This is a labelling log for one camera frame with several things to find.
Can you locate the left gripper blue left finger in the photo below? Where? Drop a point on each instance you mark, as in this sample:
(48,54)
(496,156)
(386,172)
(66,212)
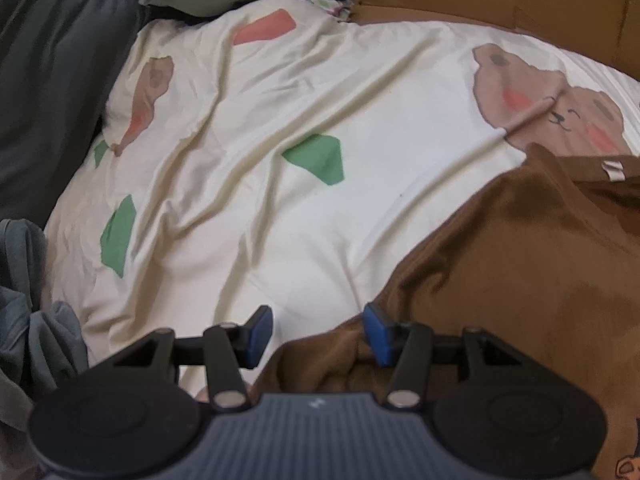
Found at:
(229,348)

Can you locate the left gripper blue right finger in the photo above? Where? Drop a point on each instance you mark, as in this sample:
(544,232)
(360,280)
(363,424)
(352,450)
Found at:
(407,349)

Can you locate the brown printed t-shirt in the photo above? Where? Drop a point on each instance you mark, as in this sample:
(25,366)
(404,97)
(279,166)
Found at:
(546,257)

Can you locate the grey crumpled garment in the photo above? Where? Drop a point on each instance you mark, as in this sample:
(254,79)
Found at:
(41,348)

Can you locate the cream bear print blanket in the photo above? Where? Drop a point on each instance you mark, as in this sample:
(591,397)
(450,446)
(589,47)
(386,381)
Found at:
(279,156)

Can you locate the colourful dotted cloth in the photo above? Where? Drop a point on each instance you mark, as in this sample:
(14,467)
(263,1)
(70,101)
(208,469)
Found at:
(341,10)

